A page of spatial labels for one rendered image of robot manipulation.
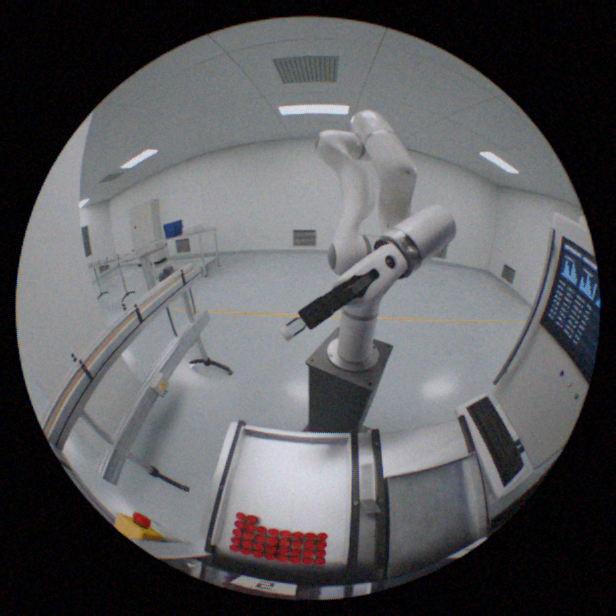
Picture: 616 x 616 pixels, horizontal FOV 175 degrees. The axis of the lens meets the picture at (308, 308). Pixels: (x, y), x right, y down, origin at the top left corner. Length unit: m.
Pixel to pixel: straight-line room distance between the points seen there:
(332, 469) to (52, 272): 1.68
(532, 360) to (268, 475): 0.88
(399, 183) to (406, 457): 0.62
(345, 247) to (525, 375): 0.79
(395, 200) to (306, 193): 4.63
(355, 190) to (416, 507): 0.81
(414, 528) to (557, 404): 0.59
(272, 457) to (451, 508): 0.47
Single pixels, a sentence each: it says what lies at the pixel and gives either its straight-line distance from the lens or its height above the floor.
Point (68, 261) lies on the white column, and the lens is 1.63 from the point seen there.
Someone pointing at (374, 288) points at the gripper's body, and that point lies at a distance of 0.28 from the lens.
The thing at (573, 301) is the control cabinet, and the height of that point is 1.31.
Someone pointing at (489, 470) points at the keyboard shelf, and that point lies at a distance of 0.81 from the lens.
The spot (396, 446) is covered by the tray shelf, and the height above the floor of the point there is 0.88.
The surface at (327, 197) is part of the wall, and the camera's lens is 5.04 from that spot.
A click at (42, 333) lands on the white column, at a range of 1.58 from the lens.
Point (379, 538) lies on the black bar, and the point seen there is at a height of 0.90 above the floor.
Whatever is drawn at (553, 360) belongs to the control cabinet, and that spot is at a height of 1.11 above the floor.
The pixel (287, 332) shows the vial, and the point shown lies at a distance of 0.30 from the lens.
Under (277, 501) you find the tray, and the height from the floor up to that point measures 0.88.
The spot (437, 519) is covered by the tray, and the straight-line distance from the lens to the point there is 0.58.
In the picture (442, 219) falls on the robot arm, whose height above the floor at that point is 1.37.
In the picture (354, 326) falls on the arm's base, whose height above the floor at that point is 1.02.
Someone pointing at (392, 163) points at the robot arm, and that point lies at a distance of 0.45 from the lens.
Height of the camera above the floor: 1.38
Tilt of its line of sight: 30 degrees down
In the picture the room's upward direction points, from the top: straight up
